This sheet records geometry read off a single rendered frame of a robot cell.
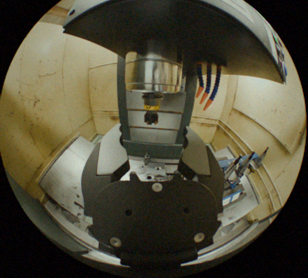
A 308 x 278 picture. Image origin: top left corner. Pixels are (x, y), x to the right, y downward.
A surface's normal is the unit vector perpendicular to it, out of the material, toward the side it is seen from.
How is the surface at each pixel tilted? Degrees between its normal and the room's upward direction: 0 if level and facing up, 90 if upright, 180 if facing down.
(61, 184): 24
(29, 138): 90
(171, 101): 90
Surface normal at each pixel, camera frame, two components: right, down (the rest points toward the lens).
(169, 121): -0.04, 0.45
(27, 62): 1.00, 0.07
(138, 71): -0.43, 0.40
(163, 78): 0.28, 0.46
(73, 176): 0.43, -0.78
